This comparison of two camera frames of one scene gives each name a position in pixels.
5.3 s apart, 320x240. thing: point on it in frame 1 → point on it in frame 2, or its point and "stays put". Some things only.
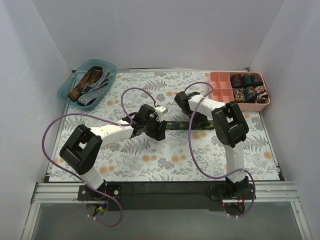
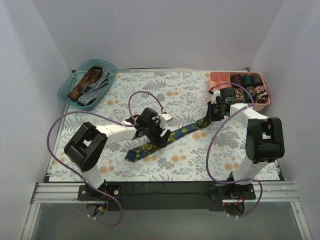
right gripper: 197,119 → 215,113
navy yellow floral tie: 202,124 → 137,151
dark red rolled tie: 236,81 stays put
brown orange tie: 91,76 stays put
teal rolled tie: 246,80 stays put
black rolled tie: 256,80 stays put
